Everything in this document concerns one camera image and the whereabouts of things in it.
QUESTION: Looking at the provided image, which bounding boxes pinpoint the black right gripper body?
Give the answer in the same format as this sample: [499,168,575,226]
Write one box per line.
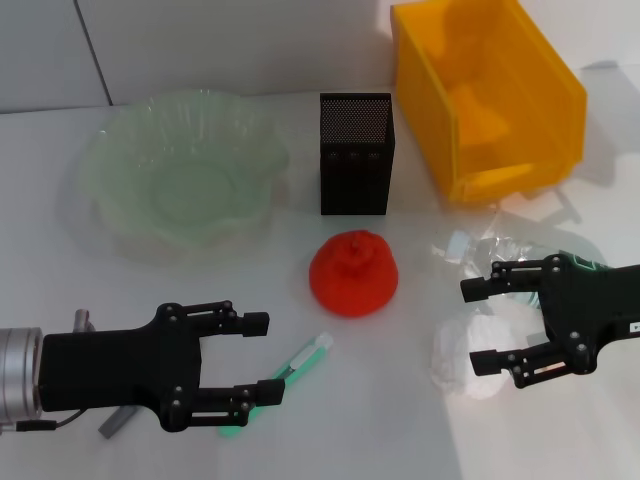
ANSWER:
[537,253,640,376]

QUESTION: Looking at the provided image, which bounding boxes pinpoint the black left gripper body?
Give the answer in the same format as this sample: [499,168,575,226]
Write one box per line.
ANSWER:
[39,302,203,431]

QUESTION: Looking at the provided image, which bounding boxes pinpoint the clear green-label water bottle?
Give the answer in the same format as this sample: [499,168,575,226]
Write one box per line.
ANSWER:
[444,227,609,311]

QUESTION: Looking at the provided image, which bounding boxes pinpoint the white paper ball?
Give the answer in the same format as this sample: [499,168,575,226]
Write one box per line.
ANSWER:
[430,305,517,399]

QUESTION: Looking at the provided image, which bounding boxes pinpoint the red pear-shaped toy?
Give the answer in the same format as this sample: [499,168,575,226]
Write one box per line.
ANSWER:
[308,229,400,317]

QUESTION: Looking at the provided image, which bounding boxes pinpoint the green utility knife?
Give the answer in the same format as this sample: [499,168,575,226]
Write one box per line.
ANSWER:
[218,332,335,440]

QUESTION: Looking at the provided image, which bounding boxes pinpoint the grey marker pen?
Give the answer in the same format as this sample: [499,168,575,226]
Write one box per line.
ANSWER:
[98,405,134,440]

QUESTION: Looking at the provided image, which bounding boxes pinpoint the green glass fruit plate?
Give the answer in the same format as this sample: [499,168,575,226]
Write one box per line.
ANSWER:
[74,88,291,262]

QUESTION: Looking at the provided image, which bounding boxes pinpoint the black mesh pen holder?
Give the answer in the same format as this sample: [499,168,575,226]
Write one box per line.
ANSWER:
[318,92,396,217]

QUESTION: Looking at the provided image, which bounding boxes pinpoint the yellow plastic bin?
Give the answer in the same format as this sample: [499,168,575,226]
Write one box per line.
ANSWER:
[389,0,589,204]

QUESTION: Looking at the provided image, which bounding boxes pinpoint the left gripper cable with connector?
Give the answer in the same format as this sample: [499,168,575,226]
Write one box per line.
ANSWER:
[0,308,96,436]

